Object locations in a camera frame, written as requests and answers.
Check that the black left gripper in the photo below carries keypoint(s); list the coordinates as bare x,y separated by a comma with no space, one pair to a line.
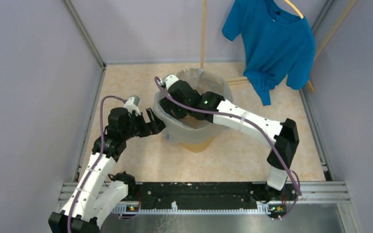
155,126

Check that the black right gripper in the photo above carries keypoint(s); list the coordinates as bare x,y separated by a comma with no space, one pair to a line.
168,106

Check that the light blue plastic trash bag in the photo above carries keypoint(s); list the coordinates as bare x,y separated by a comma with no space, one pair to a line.
188,130

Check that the yellow slatted trash bin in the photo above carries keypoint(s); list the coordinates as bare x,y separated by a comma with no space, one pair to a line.
196,146

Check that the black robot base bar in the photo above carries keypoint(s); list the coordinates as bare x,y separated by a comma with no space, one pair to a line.
207,195

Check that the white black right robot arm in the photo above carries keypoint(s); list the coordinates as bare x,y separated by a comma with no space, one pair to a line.
282,137

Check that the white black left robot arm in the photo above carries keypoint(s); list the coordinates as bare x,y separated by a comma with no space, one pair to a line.
87,209

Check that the wooden clothes rack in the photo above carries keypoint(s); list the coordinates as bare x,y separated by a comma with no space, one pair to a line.
243,80

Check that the blue t-shirt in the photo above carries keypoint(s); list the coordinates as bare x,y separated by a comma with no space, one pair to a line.
278,45

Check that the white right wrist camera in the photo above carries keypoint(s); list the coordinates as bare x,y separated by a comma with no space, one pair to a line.
168,81

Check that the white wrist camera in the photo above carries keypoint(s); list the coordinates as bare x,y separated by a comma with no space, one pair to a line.
168,81
131,105

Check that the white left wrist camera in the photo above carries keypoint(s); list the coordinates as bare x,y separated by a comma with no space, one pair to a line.
131,105

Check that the grey metal corner rail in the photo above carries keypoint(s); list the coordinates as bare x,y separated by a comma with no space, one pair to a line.
79,24

